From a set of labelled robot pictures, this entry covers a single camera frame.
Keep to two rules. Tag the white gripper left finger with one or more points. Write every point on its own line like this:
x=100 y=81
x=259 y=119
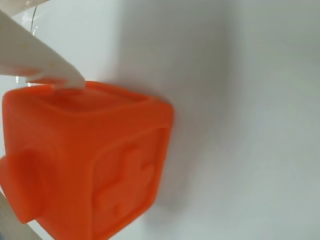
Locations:
x=12 y=225

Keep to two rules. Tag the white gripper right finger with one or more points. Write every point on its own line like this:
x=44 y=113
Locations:
x=37 y=60

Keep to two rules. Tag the orange cube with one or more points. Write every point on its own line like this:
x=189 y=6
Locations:
x=75 y=150

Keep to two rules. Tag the white paper sheet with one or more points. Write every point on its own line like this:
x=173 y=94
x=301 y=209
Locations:
x=237 y=112
x=25 y=20

